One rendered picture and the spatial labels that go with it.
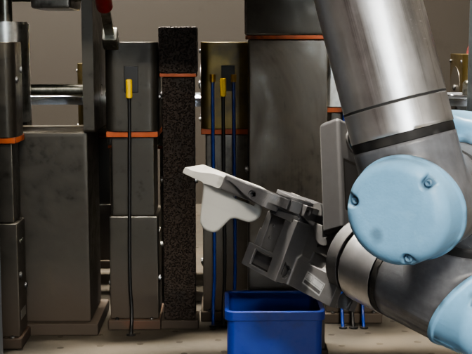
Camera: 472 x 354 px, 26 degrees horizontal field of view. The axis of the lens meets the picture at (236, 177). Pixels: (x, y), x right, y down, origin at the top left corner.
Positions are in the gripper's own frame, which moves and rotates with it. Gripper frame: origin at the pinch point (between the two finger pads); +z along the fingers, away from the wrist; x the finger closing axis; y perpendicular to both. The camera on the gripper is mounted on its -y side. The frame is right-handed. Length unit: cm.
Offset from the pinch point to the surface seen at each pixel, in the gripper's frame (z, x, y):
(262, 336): -4.1, 7.6, 15.3
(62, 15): 252, 118, -20
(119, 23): 242, 135, -24
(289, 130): 6.4, 10.7, -6.8
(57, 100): 52, 7, 1
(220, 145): 24.5, 16.9, -1.8
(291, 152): 5.8, 11.7, -4.6
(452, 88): 31, 68, -24
